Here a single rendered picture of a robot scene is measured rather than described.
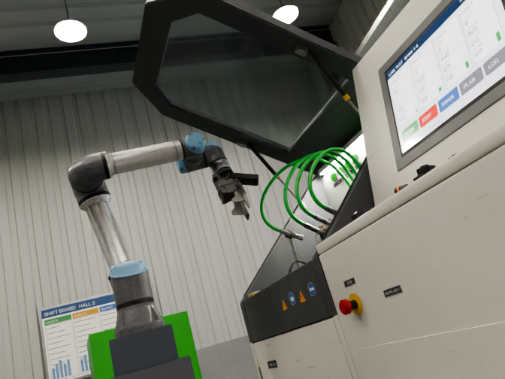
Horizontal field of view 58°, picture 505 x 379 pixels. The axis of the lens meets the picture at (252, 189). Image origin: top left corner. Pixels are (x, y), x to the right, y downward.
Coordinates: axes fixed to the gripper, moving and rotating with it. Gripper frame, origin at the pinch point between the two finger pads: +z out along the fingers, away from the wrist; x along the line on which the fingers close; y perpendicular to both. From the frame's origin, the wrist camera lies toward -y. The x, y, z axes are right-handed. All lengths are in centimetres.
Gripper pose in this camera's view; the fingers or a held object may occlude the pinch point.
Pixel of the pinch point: (249, 210)
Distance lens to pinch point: 167.5
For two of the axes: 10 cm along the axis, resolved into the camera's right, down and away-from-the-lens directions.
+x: 0.6, -6.0, -7.9
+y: -9.1, 2.9, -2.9
